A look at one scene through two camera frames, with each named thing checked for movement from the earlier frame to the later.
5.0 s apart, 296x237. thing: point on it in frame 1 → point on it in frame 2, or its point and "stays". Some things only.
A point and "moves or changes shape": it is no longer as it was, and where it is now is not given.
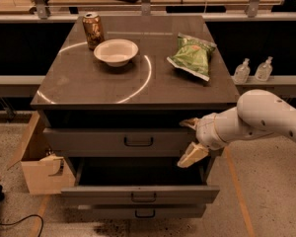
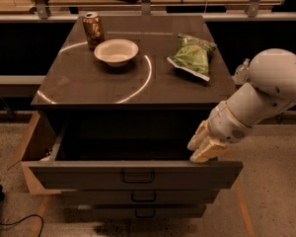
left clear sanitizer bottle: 242,72 stays
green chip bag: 192,55 stays
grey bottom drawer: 148,210 stays
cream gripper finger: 192,122 → 201,135
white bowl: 116,52 stays
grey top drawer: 115,142 moves or changes shape
